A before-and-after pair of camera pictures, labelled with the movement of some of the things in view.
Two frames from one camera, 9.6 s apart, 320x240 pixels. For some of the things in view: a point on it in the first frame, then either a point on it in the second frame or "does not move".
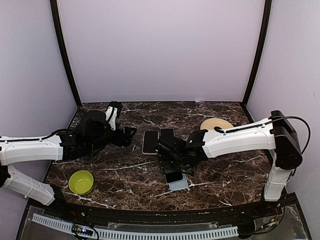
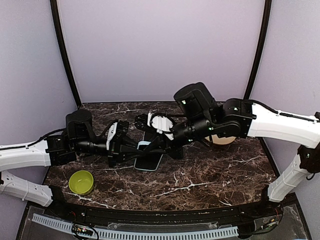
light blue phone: [173, 176] -> [149, 163]
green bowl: [81, 182] does not move
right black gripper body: [175, 165] -> [199, 128]
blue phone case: [179, 185] -> [149, 162]
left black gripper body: [100, 141] -> [83, 147]
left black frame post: [58, 28] does not move
